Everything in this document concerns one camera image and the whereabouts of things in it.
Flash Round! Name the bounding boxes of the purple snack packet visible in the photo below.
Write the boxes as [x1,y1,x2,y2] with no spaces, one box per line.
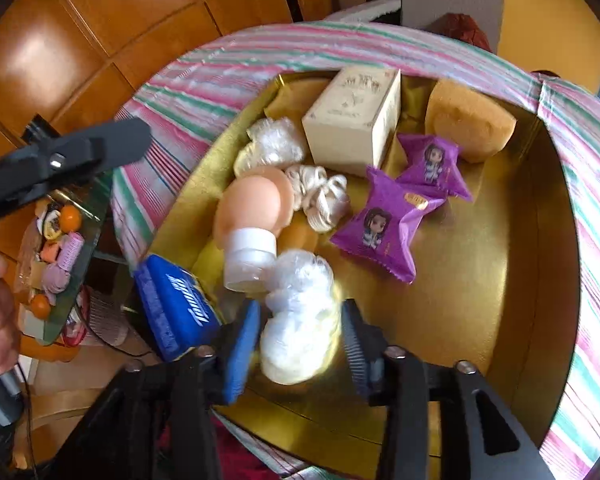
[396,133,472,202]
[330,167,446,284]

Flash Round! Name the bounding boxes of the peach silicone bottle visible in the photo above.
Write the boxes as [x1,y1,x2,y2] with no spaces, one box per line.
[213,166,294,292]

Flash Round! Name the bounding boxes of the white cord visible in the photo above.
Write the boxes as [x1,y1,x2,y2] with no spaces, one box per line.
[285,164,351,233]

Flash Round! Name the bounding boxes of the beige medicine box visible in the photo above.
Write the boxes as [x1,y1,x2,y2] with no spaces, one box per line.
[302,65,401,177]

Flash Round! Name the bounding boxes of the yellow sponge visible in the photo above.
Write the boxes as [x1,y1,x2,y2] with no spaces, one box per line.
[425,79,517,164]

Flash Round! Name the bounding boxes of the person's left hand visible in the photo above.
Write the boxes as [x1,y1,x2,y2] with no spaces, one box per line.
[0,255,20,375]

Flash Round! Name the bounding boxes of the tray of small toys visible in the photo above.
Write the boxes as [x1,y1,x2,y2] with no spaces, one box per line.
[12,174,112,346]

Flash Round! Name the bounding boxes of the wooden wardrobe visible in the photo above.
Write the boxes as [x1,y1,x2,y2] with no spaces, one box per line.
[0,0,336,261]

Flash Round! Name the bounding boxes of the gold tin box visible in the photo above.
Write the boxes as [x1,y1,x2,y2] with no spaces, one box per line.
[147,70,581,480]

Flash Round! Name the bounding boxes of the white crumpled wrapper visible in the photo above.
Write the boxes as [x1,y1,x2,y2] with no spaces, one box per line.
[233,117,309,177]

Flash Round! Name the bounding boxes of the striped bedspread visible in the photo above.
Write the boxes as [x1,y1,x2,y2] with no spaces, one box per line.
[111,21,600,479]

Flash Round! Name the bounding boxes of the dark red cushion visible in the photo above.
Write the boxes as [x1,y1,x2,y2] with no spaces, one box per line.
[426,13,492,52]

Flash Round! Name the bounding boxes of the grey yellow blue sofa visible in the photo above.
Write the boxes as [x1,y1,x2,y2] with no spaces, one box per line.
[401,0,600,94]

